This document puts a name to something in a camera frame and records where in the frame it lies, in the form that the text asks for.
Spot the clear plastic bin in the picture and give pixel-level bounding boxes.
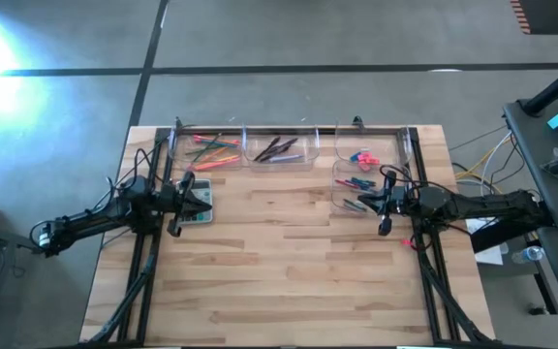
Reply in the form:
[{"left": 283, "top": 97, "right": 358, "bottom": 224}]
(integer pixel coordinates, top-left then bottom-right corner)
[
  {"left": 167, "top": 126, "right": 246, "bottom": 172},
  {"left": 243, "top": 124, "right": 322, "bottom": 172},
  {"left": 334, "top": 124, "right": 414, "bottom": 167},
  {"left": 330, "top": 159, "right": 412, "bottom": 217}
]

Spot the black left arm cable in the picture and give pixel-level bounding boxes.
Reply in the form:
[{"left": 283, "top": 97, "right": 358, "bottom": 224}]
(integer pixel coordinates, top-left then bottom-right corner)
[{"left": 92, "top": 147, "right": 164, "bottom": 214}]

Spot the purple pen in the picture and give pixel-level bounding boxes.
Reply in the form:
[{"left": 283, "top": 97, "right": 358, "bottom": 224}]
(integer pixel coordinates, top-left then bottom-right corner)
[{"left": 262, "top": 141, "right": 293, "bottom": 159}]

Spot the grey crayon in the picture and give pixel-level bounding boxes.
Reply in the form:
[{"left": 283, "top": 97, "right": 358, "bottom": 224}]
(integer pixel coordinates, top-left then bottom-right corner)
[{"left": 342, "top": 197, "right": 368, "bottom": 213}]

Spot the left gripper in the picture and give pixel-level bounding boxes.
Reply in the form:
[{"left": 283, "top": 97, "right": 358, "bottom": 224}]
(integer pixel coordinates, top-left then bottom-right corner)
[{"left": 157, "top": 170, "right": 213, "bottom": 238}]

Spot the black gel pen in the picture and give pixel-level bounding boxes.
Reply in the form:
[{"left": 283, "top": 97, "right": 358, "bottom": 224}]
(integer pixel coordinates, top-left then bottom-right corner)
[{"left": 259, "top": 138, "right": 299, "bottom": 163}]

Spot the black side table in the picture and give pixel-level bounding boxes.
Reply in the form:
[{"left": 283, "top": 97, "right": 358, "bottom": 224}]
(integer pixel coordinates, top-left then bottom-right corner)
[{"left": 0, "top": 192, "right": 47, "bottom": 297}]

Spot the yellow cable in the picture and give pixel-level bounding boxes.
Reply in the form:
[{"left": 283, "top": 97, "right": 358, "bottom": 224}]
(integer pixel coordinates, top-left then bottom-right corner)
[{"left": 452, "top": 140, "right": 512, "bottom": 190}]

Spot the dark green pencil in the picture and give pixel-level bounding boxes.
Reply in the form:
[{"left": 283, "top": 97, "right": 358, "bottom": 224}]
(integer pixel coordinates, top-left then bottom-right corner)
[{"left": 193, "top": 133, "right": 223, "bottom": 164}]

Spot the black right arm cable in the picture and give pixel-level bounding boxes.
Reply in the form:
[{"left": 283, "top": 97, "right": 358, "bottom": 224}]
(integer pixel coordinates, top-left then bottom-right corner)
[{"left": 379, "top": 164, "right": 454, "bottom": 195}]

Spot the white paper sheet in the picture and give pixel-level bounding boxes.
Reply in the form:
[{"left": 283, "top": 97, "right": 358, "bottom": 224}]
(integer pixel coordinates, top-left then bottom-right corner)
[{"left": 465, "top": 217, "right": 509, "bottom": 267}]

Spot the black monitor pole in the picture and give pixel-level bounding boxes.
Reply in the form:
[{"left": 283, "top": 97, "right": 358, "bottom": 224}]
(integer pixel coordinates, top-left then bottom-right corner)
[{"left": 522, "top": 56, "right": 558, "bottom": 116}]

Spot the orange pencil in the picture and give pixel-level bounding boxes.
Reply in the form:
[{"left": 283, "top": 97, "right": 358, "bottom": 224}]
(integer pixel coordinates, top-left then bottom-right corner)
[
  {"left": 189, "top": 158, "right": 241, "bottom": 172},
  {"left": 201, "top": 146, "right": 232, "bottom": 164}
]

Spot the grey desk calculator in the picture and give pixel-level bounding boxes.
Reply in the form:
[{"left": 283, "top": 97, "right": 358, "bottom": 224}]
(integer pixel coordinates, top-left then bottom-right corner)
[{"left": 176, "top": 177, "right": 214, "bottom": 226}]

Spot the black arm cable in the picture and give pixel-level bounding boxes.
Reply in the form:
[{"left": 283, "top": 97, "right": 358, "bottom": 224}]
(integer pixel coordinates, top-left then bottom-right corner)
[
  {"left": 379, "top": 164, "right": 454, "bottom": 195},
  {"left": 92, "top": 147, "right": 164, "bottom": 214}
]

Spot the black desk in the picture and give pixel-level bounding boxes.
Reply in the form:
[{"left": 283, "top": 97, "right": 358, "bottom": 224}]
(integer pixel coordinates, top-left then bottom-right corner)
[{"left": 503, "top": 94, "right": 558, "bottom": 349}]

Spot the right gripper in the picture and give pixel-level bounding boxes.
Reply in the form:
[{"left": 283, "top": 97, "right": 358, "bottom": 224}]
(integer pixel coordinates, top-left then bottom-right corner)
[{"left": 356, "top": 169, "right": 420, "bottom": 238}]

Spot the dark teal pencil pink eraser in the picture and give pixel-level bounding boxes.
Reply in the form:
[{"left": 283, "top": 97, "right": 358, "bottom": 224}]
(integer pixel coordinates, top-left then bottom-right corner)
[{"left": 184, "top": 146, "right": 222, "bottom": 157}]

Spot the clear water bottle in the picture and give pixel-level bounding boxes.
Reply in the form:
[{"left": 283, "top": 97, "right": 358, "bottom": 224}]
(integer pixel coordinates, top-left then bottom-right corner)
[{"left": 511, "top": 245, "right": 545, "bottom": 265}]

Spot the hazard striped floor mat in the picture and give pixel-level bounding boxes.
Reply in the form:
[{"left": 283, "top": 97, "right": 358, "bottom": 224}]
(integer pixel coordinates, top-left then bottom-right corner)
[{"left": 509, "top": 0, "right": 558, "bottom": 36}]

